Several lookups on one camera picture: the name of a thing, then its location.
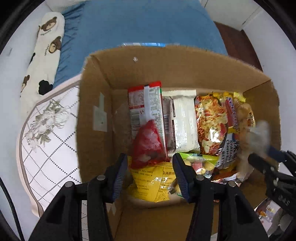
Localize yellow cracker packet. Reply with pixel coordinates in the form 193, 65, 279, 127
233, 92, 256, 142

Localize colourful candy balls bag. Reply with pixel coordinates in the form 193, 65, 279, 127
179, 152, 219, 179

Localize cheese ramen noodle packet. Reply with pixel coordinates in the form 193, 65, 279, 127
195, 92, 240, 170

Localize yellow chips packet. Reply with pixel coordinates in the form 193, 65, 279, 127
127, 162, 182, 203

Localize white wafer packet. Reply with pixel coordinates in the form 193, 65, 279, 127
162, 89, 199, 157

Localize bright red snack packet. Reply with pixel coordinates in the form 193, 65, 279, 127
130, 120, 167, 169

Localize red white snack packet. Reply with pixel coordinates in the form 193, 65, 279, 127
128, 81, 167, 150

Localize white grey snack packet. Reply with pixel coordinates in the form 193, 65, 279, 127
237, 120, 270, 182

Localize orange panda snack packet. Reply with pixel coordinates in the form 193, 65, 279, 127
210, 168, 238, 184

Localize cardboard milk box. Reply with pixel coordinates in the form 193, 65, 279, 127
76, 46, 281, 240

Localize bear print long pillow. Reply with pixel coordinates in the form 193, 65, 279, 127
20, 12, 65, 117

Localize white door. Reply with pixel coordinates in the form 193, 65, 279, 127
200, 0, 262, 31

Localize blue bed sheet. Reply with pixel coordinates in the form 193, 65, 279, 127
54, 1, 227, 86

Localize black cable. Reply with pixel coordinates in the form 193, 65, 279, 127
0, 177, 26, 241

